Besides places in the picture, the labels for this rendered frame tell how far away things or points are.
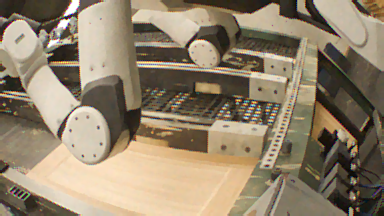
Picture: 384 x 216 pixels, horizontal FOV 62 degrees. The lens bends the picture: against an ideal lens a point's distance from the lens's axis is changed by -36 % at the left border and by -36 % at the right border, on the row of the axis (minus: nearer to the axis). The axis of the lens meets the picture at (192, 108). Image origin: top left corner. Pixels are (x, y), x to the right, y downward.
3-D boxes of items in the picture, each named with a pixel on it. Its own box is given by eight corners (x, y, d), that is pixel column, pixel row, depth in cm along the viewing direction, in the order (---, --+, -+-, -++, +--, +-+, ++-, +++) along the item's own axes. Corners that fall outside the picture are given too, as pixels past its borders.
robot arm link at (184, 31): (166, 17, 121) (222, 59, 122) (145, 33, 114) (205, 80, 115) (183, -5, 114) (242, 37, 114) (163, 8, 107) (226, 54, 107)
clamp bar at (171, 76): (283, 106, 137) (283, 33, 129) (22, 80, 172) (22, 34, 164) (287, 96, 146) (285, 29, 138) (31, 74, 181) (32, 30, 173)
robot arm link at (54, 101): (40, 95, 69) (104, 175, 68) (19, 97, 59) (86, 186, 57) (69, 48, 67) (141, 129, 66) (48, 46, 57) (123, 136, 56)
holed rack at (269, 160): (272, 171, 87) (272, 168, 87) (259, 170, 88) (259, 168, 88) (307, 38, 234) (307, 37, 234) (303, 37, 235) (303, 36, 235)
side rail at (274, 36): (301, 57, 232) (300, 39, 228) (120, 39, 265) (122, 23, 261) (302, 54, 239) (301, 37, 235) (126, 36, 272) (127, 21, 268)
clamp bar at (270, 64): (291, 80, 164) (289, 23, 155) (50, 63, 199) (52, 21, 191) (293, 74, 173) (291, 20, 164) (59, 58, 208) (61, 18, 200)
